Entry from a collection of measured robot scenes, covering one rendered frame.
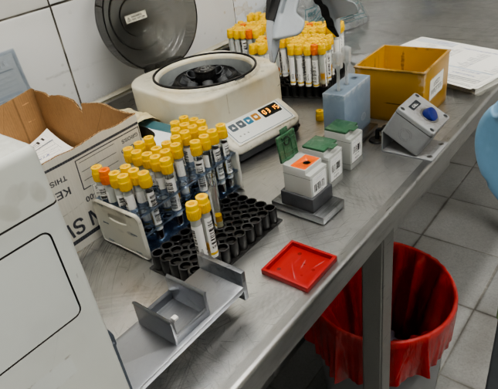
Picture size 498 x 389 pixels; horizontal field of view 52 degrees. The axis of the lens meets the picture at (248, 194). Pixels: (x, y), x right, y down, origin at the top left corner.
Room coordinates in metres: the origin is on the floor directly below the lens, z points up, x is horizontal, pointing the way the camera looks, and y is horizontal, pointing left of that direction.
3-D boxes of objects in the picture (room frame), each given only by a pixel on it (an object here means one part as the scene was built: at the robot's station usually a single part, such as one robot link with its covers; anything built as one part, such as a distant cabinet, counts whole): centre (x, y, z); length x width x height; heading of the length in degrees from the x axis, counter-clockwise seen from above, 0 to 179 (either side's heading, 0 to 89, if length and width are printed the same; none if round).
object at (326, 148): (0.68, -0.12, 0.91); 0.05 x 0.04 x 0.07; 47
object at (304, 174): (0.62, -0.08, 0.92); 0.05 x 0.04 x 0.06; 45
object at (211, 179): (0.57, 0.04, 0.93); 0.01 x 0.01 x 0.10
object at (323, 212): (0.62, -0.08, 0.89); 0.09 x 0.05 x 0.04; 45
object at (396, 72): (0.91, -0.32, 0.92); 0.13 x 0.13 x 0.10; 49
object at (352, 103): (0.82, -0.19, 0.92); 0.10 x 0.07 x 0.10; 140
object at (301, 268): (0.49, -0.05, 0.88); 0.07 x 0.07 x 0.01; 47
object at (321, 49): (1.02, -0.19, 0.93); 0.02 x 0.02 x 0.11
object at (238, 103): (0.94, 0.04, 0.94); 0.30 x 0.24 x 0.12; 38
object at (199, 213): (0.56, 0.05, 0.93); 0.17 x 0.09 x 0.11; 137
